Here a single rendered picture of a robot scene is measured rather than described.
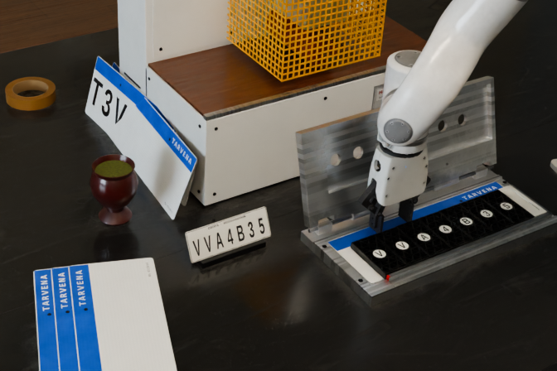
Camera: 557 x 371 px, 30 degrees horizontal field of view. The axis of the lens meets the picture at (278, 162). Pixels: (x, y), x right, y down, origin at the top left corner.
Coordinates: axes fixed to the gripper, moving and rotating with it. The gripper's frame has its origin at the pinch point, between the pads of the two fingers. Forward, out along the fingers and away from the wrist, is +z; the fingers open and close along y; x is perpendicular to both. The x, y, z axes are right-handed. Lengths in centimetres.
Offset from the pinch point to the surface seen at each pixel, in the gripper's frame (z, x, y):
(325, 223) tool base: 0.6, 4.8, -10.9
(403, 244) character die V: 1.0, -6.5, -2.3
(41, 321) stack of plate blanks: -6, -2, -66
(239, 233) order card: 0.8, 9.9, -25.6
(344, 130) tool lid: -14.4, 9.5, -5.0
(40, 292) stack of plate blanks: -6, 4, -64
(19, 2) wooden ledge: 5, 123, -22
